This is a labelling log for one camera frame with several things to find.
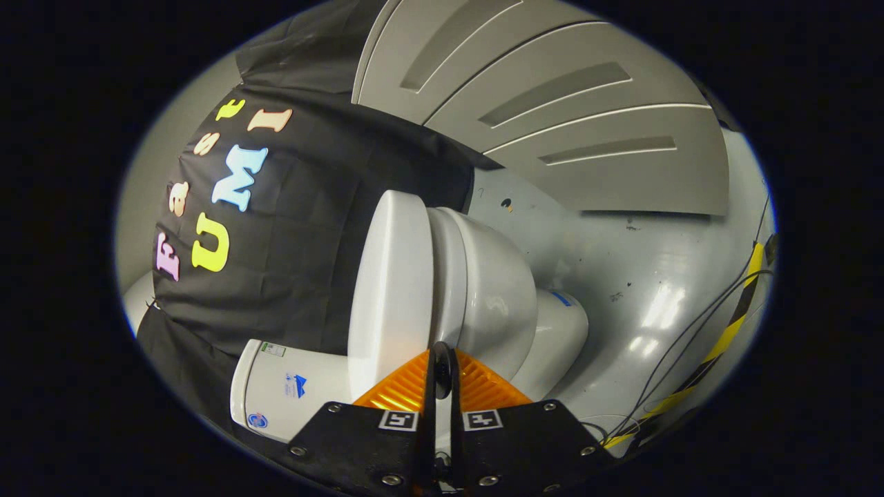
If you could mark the white drawer cabinet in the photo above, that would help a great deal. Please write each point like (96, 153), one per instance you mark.
(587, 159)

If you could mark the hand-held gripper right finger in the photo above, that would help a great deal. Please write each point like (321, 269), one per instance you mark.
(454, 393)

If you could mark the yellow black floor tape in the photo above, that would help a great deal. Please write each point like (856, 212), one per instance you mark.
(725, 338)

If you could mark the white toilet lid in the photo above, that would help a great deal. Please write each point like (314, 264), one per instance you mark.
(390, 290)

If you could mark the white toilet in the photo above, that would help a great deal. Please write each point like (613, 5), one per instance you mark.
(497, 297)

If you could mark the black backdrop cloth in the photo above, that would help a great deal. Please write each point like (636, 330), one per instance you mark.
(311, 193)

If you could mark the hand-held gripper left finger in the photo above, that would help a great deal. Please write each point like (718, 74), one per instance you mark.
(429, 386)

